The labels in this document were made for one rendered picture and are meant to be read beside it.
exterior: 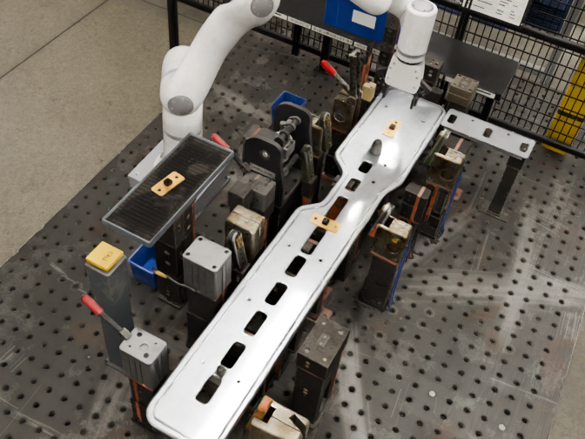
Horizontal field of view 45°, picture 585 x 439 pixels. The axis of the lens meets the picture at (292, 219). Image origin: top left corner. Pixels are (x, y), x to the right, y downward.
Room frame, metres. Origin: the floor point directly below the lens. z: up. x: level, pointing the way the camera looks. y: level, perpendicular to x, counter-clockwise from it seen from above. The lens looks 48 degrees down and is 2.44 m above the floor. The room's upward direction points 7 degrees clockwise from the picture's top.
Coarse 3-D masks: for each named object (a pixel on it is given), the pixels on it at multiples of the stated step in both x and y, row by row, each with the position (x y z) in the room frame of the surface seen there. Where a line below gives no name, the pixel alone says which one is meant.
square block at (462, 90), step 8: (456, 80) 1.92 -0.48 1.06; (464, 80) 1.92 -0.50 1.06; (472, 80) 1.93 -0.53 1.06; (456, 88) 1.88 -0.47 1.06; (464, 88) 1.88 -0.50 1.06; (472, 88) 1.88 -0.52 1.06; (448, 96) 1.88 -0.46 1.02; (456, 96) 1.88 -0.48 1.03; (464, 96) 1.87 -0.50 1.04; (472, 96) 1.88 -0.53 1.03; (448, 104) 1.89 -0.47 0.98; (456, 104) 1.87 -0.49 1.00; (464, 104) 1.86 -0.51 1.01; (464, 112) 1.86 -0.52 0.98; (448, 120) 1.88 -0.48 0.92; (440, 128) 1.89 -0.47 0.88
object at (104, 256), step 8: (96, 248) 0.98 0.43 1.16; (104, 248) 0.98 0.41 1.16; (112, 248) 0.98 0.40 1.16; (88, 256) 0.95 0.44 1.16; (96, 256) 0.95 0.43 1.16; (104, 256) 0.96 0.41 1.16; (112, 256) 0.96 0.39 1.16; (120, 256) 0.97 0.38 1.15; (96, 264) 0.93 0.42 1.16; (104, 264) 0.94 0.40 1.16; (112, 264) 0.94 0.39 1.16
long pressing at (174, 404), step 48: (384, 144) 1.63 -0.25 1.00; (336, 192) 1.40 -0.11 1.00; (384, 192) 1.43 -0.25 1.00; (288, 240) 1.20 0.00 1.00; (336, 240) 1.22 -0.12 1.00; (240, 288) 1.03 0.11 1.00; (288, 288) 1.05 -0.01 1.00; (240, 336) 0.89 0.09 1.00; (288, 336) 0.91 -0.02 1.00; (192, 384) 0.75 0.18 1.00; (240, 384) 0.77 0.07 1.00; (192, 432) 0.64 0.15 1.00
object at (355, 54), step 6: (348, 54) 1.78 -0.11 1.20; (354, 54) 1.77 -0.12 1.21; (360, 54) 1.78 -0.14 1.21; (354, 60) 1.75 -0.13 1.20; (360, 60) 1.76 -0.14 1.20; (366, 60) 1.76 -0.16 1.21; (354, 66) 1.75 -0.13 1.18; (354, 72) 1.75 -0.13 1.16; (354, 78) 1.75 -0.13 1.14; (354, 84) 1.75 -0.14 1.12; (354, 90) 1.75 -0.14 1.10; (354, 96) 1.74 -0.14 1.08
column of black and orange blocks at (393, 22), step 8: (392, 16) 2.04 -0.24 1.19; (392, 24) 2.03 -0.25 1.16; (384, 32) 2.04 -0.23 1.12; (392, 32) 2.03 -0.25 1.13; (384, 40) 2.04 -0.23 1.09; (392, 40) 2.03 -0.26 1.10; (384, 48) 2.04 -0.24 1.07; (392, 48) 2.02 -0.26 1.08; (384, 56) 2.04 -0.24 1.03; (392, 56) 2.05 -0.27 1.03; (384, 64) 2.03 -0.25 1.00; (376, 72) 2.04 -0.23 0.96; (384, 72) 2.03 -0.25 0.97; (376, 80) 2.04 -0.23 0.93; (376, 88) 2.04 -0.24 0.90; (376, 96) 2.03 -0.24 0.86
